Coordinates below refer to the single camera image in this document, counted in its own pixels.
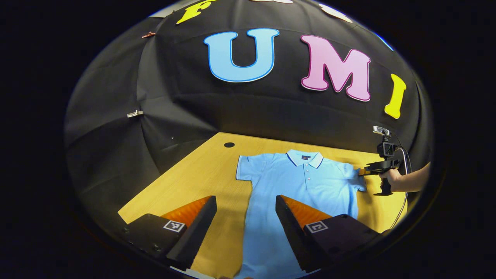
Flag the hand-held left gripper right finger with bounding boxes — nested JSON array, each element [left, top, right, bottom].
[[275, 195, 381, 273]]

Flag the black backdrop cloth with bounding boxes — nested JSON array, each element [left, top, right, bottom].
[[64, 0, 432, 194]]

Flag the light blue T-shirt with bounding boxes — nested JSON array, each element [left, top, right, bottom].
[[234, 149, 367, 279]]

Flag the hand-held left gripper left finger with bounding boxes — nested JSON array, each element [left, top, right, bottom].
[[118, 195, 217, 271]]

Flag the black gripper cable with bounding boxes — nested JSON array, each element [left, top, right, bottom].
[[389, 133, 412, 230]]

